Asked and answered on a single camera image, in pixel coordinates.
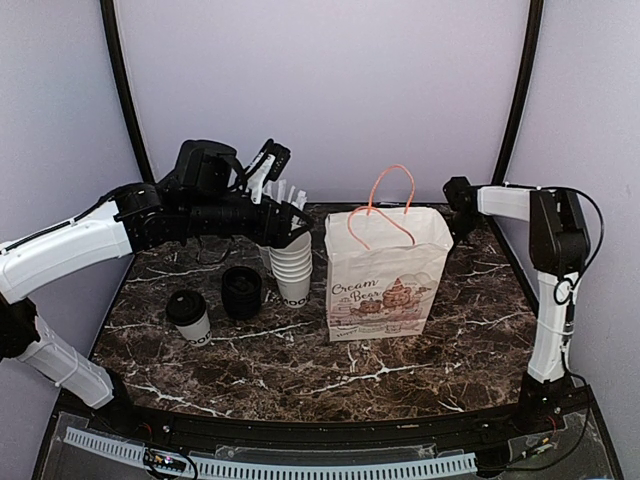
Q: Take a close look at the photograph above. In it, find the black front table rail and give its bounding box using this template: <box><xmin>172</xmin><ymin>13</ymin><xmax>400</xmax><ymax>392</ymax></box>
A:
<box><xmin>92</xmin><ymin>372</ymin><xmax>591</xmax><ymax>451</ymax></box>

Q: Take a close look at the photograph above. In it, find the stack of black cup lids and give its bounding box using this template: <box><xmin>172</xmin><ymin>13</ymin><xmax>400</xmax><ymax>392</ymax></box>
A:
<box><xmin>221</xmin><ymin>266</ymin><xmax>262</xmax><ymax>320</ymax></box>

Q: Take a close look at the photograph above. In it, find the grey slotted cable duct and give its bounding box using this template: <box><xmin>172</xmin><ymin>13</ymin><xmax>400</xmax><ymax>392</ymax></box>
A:
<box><xmin>63</xmin><ymin>427</ymin><xmax>477</xmax><ymax>479</ymax></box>

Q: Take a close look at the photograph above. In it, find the bundle of wrapped white straws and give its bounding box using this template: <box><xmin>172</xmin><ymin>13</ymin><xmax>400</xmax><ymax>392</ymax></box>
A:
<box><xmin>263</xmin><ymin>179</ymin><xmax>308</xmax><ymax>210</ymax></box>

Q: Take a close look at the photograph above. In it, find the printed paper takeout bag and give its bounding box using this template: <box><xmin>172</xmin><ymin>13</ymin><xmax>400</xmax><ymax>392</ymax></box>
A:
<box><xmin>325</xmin><ymin>190</ymin><xmax>454</xmax><ymax>342</ymax></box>

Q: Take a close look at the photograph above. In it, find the single white paper cup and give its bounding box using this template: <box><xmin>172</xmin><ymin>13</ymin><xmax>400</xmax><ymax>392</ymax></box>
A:
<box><xmin>176</xmin><ymin>313</ymin><xmax>211</xmax><ymax>347</ymax></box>

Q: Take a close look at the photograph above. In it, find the black corner post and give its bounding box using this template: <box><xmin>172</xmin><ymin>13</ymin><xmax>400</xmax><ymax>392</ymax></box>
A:
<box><xmin>99</xmin><ymin>0</ymin><xmax>155</xmax><ymax>182</ymax></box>
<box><xmin>491</xmin><ymin>0</ymin><xmax>544</xmax><ymax>185</ymax></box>

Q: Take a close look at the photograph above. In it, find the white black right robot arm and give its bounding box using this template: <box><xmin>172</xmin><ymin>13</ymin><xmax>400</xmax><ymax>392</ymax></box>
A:
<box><xmin>443</xmin><ymin>176</ymin><xmax>601</xmax><ymax>434</ymax></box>

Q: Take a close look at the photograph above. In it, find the white cup holding straws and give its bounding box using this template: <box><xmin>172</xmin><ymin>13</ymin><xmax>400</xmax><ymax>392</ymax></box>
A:
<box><xmin>258</xmin><ymin>246</ymin><xmax>272</xmax><ymax>272</ymax></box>

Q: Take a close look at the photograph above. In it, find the stack of white paper cups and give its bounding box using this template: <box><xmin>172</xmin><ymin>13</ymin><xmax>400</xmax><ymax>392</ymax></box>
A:
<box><xmin>269</xmin><ymin>232</ymin><xmax>313</xmax><ymax>309</ymax></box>

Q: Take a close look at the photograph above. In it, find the black right corner post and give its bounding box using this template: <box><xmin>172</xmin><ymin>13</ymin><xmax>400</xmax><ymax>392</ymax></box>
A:
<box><xmin>491</xmin><ymin>0</ymin><xmax>544</xmax><ymax>185</ymax></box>

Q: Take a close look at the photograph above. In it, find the black left corner post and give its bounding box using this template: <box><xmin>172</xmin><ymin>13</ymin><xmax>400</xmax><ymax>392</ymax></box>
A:
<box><xmin>99</xmin><ymin>0</ymin><xmax>155</xmax><ymax>182</ymax></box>

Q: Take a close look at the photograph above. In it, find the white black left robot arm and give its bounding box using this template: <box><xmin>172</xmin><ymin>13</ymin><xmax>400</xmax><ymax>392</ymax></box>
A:
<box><xmin>1</xmin><ymin>183</ymin><xmax>312</xmax><ymax>436</ymax></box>

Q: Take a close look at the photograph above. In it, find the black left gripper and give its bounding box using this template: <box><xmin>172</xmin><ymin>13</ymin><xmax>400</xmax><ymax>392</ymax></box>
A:
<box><xmin>185</xmin><ymin>193</ymin><xmax>315</xmax><ymax>249</ymax></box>

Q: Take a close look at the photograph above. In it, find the single black cup lid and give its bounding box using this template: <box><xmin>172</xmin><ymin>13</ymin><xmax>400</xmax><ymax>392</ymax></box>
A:
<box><xmin>165</xmin><ymin>290</ymin><xmax>206</xmax><ymax>327</ymax></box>

